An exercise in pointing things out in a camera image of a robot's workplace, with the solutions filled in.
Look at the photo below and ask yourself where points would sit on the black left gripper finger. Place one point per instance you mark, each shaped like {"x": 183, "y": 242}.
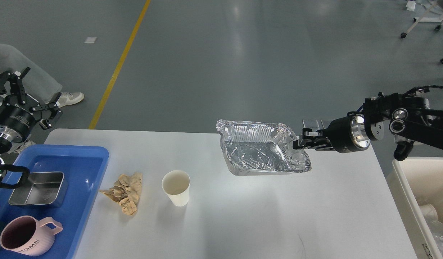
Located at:
{"x": 18, "y": 96}
{"x": 47, "y": 115}

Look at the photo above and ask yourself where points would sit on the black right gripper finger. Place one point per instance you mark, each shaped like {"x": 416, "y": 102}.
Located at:
{"x": 314, "y": 144}
{"x": 311, "y": 134}

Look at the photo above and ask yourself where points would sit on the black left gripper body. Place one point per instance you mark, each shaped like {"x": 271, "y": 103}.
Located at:
{"x": 16, "y": 123}

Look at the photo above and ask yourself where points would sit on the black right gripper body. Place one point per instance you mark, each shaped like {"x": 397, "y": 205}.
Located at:
{"x": 348, "y": 134}

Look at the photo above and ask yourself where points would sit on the aluminium foil tray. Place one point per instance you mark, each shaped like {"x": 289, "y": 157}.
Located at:
{"x": 260, "y": 149}

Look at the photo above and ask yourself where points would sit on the square steel container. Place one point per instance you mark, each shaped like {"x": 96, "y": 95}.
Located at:
{"x": 42, "y": 189}

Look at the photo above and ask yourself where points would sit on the brown paper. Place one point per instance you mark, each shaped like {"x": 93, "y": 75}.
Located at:
{"x": 126, "y": 192}

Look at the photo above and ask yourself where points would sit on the pink mug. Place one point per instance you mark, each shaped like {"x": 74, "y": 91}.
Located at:
{"x": 28, "y": 236}

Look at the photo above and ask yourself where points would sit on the white paper cup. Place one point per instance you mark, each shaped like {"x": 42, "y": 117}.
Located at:
{"x": 176, "y": 186}

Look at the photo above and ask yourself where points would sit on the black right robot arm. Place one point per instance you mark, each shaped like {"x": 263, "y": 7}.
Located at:
{"x": 410, "y": 119}

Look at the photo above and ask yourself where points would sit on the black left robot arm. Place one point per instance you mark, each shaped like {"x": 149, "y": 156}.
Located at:
{"x": 12, "y": 176}

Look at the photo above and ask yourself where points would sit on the person in grey trousers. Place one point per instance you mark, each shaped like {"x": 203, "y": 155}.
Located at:
{"x": 37, "y": 83}

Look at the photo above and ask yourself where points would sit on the blue plastic tray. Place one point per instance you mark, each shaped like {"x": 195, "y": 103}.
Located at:
{"x": 84, "y": 168}

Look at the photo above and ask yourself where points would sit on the white bin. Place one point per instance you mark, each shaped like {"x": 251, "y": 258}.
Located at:
{"x": 416, "y": 185}

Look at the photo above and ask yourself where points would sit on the white wheeled frame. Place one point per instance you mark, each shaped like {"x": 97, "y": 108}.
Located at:
{"x": 424, "y": 18}

